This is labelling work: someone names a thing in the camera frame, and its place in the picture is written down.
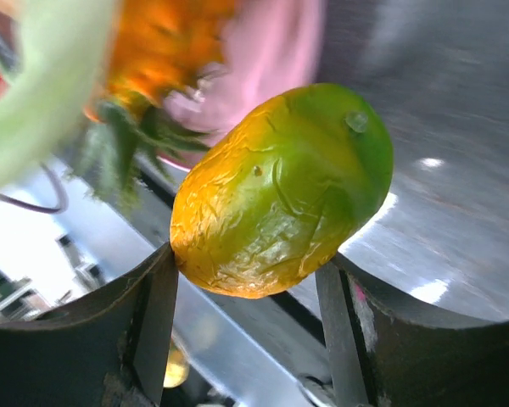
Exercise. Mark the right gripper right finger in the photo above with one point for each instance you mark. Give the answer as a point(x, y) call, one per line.
point(387, 348)

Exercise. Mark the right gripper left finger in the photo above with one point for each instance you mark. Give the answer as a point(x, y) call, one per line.
point(108, 348)

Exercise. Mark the fake mango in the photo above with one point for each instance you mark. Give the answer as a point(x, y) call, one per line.
point(278, 195)

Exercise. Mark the fake pineapple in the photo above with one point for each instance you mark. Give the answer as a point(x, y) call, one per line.
point(160, 47)

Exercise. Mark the green avocado print plastic bag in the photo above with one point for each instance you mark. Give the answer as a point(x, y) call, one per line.
point(63, 47)

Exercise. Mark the pink plate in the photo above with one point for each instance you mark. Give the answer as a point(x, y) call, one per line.
point(270, 47)

